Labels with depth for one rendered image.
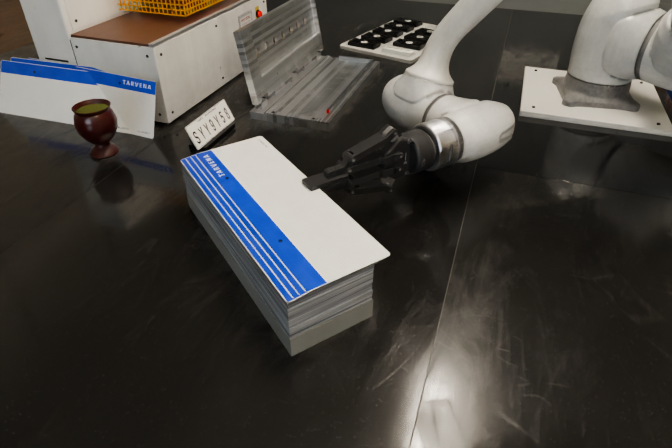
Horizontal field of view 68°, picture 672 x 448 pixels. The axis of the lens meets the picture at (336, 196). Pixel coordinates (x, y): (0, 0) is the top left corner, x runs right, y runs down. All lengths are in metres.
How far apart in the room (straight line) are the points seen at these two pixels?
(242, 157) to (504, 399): 0.55
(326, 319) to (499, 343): 0.23
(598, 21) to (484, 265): 0.75
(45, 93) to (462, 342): 1.13
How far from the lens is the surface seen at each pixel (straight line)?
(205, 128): 1.16
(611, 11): 1.38
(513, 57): 1.76
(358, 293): 0.68
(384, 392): 0.66
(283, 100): 1.31
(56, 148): 1.28
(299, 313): 0.64
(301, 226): 0.72
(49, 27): 1.39
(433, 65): 1.05
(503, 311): 0.77
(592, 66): 1.41
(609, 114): 1.41
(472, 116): 0.95
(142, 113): 1.24
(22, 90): 1.48
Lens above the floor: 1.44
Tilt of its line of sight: 34 degrees down
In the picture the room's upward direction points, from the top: straight up
